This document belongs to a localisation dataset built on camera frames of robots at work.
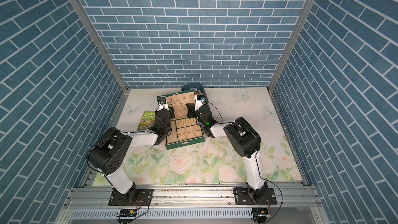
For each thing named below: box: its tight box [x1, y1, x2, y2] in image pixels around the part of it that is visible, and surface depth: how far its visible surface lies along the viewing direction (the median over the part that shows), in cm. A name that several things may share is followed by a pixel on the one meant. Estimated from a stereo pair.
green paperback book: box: [136, 110, 156, 131], surface depth 101 cm
